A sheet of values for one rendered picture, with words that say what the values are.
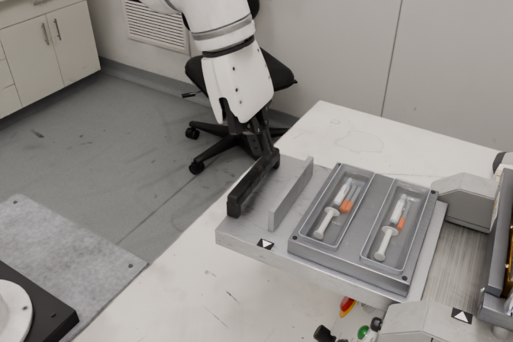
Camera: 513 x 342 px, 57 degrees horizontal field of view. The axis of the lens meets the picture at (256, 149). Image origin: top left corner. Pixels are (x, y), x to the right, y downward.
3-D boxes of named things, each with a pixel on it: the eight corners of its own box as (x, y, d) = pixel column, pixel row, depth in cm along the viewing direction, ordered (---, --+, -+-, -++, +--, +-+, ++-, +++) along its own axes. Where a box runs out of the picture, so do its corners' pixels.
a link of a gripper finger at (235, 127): (223, 74, 64) (246, 86, 69) (217, 130, 63) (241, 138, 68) (230, 73, 64) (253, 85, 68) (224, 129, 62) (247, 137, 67)
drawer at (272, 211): (443, 221, 76) (454, 183, 71) (412, 327, 60) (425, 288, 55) (278, 169, 87) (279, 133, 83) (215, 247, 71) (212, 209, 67)
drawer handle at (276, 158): (280, 166, 82) (281, 146, 79) (237, 219, 71) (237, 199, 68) (269, 162, 82) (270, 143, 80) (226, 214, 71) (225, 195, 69)
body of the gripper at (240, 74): (224, 29, 70) (246, 98, 74) (182, 54, 62) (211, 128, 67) (266, 20, 65) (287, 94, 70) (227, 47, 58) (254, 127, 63)
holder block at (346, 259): (435, 203, 74) (439, 191, 72) (405, 298, 59) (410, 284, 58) (335, 173, 80) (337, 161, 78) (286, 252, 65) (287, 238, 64)
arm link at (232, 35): (214, 17, 69) (221, 36, 70) (179, 37, 62) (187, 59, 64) (262, 6, 64) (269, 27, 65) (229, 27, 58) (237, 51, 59)
